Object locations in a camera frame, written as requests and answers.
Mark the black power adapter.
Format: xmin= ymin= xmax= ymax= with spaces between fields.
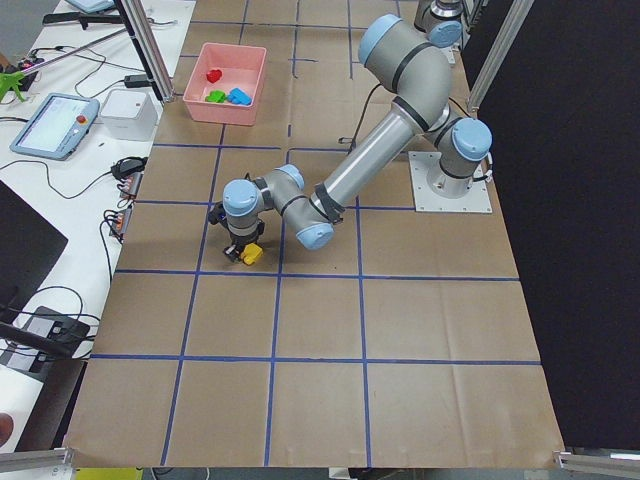
xmin=123 ymin=74 xmax=151 ymax=89

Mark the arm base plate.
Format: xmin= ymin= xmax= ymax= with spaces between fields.
xmin=408 ymin=151 xmax=493 ymax=214

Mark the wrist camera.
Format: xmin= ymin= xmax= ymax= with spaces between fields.
xmin=207 ymin=202 xmax=228 ymax=229

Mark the tripod leg rod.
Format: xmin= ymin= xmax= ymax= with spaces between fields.
xmin=1 ymin=28 xmax=127 ymax=96

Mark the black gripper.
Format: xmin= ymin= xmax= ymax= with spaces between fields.
xmin=223 ymin=222 xmax=265 ymax=263

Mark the red toy block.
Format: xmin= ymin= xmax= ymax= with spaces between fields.
xmin=205 ymin=69 xmax=223 ymax=84

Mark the teach pendant tablet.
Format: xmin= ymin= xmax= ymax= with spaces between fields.
xmin=10 ymin=93 xmax=100 ymax=161

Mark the brown paper table mat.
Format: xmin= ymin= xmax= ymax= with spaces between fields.
xmin=64 ymin=1 xmax=563 ymax=469

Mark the pink plastic box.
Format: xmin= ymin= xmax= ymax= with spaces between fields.
xmin=183 ymin=42 xmax=267 ymax=126

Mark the green toy block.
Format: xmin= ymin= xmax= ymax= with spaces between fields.
xmin=205 ymin=90 xmax=227 ymax=103

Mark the yellow toy block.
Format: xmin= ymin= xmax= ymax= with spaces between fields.
xmin=240 ymin=243 xmax=264 ymax=266

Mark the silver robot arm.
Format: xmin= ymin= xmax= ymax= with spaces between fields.
xmin=208 ymin=1 xmax=492 ymax=262
xmin=414 ymin=0 xmax=463 ymax=48

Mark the white square box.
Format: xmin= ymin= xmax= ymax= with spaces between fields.
xmin=100 ymin=89 xmax=158 ymax=141

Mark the aluminium frame post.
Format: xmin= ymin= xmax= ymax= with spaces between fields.
xmin=114 ymin=0 xmax=175 ymax=104

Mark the blue toy block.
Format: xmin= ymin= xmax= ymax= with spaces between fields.
xmin=226 ymin=88 xmax=252 ymax=106

